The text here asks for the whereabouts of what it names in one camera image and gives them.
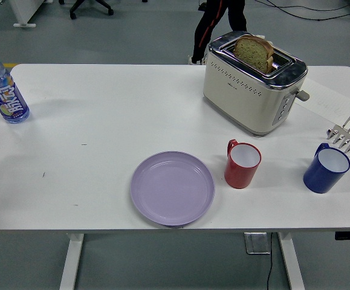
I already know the purple plastic plate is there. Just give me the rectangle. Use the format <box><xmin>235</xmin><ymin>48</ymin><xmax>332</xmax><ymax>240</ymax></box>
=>
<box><xmin>129</xmin><ymin>150</ymin><xmax>216</xmax><ymax>227</ymax></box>

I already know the red mug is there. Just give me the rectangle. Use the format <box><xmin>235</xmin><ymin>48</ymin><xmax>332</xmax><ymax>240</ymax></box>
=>
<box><xmin>224</xmin><ymin>138</ymin><xmax>262</xmax><ymax>190</ymax></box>

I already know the cream and chrome toaster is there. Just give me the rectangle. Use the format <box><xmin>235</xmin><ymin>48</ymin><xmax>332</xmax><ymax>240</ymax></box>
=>
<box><xmin>203</xmin><ymin>30</ymin><xmax>310</xmax><ymax>138</ymax></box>

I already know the brown bread slice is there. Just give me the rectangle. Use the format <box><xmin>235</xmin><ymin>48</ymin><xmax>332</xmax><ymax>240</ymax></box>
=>
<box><xmin>233</xmin><ymin>34</ymin><xmax>275</xmax><ymax>74</ymax></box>

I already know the silver metal box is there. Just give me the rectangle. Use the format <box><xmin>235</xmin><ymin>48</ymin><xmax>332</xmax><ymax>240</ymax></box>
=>
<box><xmin>243</xmin><ymin>231</ymin><xmax>271</xmax><ymax>255</ymax></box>

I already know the blue mug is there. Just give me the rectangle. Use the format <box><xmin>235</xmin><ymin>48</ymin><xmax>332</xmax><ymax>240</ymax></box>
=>
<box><xmin>303</xmin><ymin>143</ymin><xmax>350</xmax><ymax>194</ymax></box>

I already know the white table leg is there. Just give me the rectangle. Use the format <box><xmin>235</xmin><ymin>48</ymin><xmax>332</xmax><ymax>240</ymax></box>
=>
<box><xmin>58</xmin><ymin>233</ymin><xmax>85</xmax><ymax>290</ymax></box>
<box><xmin>276</xmin><ymin>232</ymin><xmax>306</xmax><ymax>290</ymax></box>

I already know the white paper sheet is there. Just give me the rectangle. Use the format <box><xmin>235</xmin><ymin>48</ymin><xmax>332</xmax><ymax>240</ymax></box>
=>
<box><xmin>294</xmin><ymin>77</ymin><xmax>350</xmax><ymax>123</ymax></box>

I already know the black office chair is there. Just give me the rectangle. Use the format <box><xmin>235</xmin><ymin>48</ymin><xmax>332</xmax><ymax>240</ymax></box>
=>
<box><xmin>69</xmin><ymin>0</ymin><xmax>114</xmax><ymax>21</ymax></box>

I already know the blue label drink bottle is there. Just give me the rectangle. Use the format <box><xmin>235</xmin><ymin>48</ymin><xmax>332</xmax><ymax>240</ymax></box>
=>
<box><xmin>0</xmin><ymin>50</ymin><xmax>31</xmax><ymax>125</ymax></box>

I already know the black cable under table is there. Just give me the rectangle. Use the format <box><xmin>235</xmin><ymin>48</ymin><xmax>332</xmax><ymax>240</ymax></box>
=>
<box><xmin>265</xmin><ymin>232</ymin><xmax>275</xmax><ymax>290</ymax></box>

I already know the white desk frame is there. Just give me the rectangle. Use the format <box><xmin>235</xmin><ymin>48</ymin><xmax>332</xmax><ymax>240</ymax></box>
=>
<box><xmin>13</xmin><ymin>0</ymin><xmax>47</xmax><ymax>28</ymax></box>

